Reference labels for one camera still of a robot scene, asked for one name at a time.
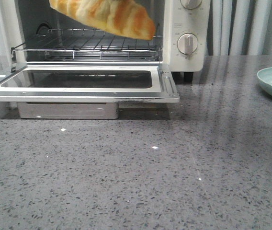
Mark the glass oven door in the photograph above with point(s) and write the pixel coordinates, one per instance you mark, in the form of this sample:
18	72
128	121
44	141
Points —
84	91

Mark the golden croissant bread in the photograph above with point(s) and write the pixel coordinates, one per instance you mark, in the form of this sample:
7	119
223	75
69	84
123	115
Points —
119	17

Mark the lower oven knob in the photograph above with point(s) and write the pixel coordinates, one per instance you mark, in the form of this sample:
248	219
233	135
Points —
187	43

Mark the oven knob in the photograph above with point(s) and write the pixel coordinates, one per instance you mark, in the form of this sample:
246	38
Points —
187	43
190	4

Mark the upper oven knob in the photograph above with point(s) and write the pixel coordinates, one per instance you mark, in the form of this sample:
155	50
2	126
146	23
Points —
190	4

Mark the white Toshiba toaster oven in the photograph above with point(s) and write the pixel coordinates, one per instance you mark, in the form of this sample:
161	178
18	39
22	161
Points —
171	20

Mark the metal oven wire rack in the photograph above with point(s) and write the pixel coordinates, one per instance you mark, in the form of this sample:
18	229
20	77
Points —
87	45

